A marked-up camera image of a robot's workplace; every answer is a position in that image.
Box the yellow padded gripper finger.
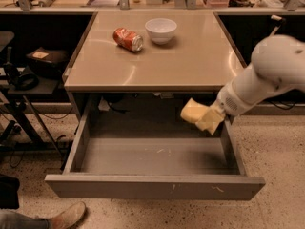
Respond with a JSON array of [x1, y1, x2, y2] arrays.
[[195, 106, 225, 135]]

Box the yellow sponge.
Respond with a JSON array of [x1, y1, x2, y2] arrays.
[[180, 98, 209, 124]]

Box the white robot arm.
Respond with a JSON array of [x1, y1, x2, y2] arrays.
[[195, 35, 305, 135]]

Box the grey cabinet with counter top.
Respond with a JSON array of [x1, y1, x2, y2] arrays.
[[65, 9, 244, 117]]

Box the grey open drawer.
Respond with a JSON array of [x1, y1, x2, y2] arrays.
[[46, 94, 265, 200]]

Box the white bowl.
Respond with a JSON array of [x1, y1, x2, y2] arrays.
[[145, 18, 177, 45]]

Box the red soda can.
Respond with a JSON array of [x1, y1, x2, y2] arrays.
[[112, 28, 143, 52]]

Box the tan shoe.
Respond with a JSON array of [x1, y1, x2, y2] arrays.
[[48, 201, 86, 229]]

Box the black bag with label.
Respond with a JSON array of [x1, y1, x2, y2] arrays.
[[26, 47, 70, 79]]

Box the black side table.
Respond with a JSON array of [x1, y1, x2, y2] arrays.
[[0, 31, 65, 155]]

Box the black headphones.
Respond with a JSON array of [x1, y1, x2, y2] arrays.
[[3, 47, 39, 91]]

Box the black bag on floor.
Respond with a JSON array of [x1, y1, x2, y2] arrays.
[[0, 174, 20, 209]]

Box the grey trouser leg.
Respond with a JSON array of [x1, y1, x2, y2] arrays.
[[0, 210, 51, 229]]

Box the white-handled stick tool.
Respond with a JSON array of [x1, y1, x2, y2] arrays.
[[270, 14, 286, 36]]

